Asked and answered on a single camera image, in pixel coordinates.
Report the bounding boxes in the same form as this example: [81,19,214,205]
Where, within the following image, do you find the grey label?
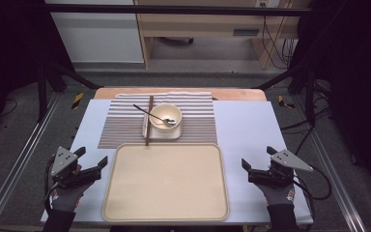
[232,28,261,37]

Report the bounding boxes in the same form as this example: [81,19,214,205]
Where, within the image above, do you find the aluminium rail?
[0,93,62,232]
[294,96,368,232]

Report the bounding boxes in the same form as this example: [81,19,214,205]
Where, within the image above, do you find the black floor cables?
[279,105,332,156]

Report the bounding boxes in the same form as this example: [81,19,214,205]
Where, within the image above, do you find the black floor cable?
[0,98,18,118]

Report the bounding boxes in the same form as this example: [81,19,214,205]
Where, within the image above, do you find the wall socket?
[255,0,281,8]

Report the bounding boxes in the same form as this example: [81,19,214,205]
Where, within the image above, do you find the beige plastic tray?
[101,143,230,222]

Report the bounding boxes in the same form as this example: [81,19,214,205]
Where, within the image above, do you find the striped placemat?
[97,91,218,150]

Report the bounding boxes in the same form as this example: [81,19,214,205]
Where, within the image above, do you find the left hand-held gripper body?
[50,146,101,189]

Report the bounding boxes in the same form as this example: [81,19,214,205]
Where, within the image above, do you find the hanging black cables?
[262,15,299,70]

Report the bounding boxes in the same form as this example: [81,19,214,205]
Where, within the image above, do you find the person's right hand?
[255,183,296,207]

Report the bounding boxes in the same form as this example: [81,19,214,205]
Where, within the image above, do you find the wooden desk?
[133,0,313,70]

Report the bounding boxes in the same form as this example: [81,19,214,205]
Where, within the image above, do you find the white cabinet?
[44,0,145,64]

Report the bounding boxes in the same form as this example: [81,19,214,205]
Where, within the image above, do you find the wooden table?
[94,86,268,102]

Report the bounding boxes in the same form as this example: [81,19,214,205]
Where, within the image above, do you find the metal spoon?
[132,103,177,126]

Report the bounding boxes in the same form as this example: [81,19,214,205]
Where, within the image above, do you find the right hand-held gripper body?
[248,149,314,189]

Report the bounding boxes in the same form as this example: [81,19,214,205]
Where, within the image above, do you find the right hand-held gripper cable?
[290,165,332,232]

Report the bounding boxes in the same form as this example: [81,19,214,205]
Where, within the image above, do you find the black curtain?
[0,0,75,143]
[298,0,371,204]

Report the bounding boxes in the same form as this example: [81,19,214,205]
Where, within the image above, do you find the black horizontal bar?
[46,3,313,17]

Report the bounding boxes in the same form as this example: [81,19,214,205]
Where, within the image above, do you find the yellow black tape piece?
[277,95,296,109]
[71,92,85,110]

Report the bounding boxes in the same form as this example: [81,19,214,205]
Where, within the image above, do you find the person's left hand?
[49,184,93,212]

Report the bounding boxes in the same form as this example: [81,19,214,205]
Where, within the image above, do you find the beige bowl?
[148,102,184,133]

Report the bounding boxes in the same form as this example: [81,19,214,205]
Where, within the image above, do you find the white square plate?
[141,110,184,140]

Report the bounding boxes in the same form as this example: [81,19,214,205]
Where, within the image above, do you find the black metal stand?
[254,64,317,127]
[37,61,102,122]

